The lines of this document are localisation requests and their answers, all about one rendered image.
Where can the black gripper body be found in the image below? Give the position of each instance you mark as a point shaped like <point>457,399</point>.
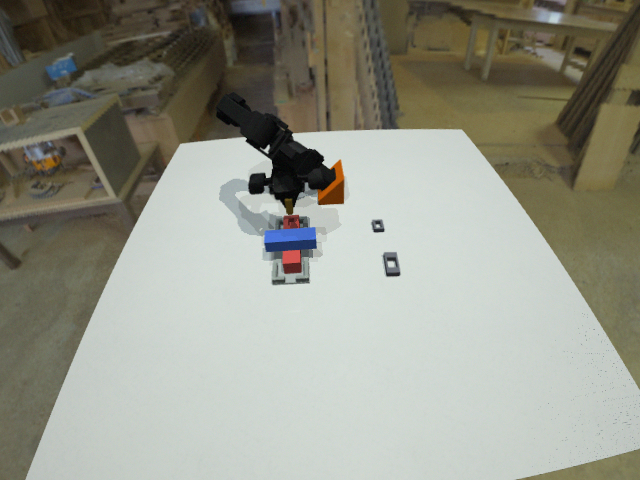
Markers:
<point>315,179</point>

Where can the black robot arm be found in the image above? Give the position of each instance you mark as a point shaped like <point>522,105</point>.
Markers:
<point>262,130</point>

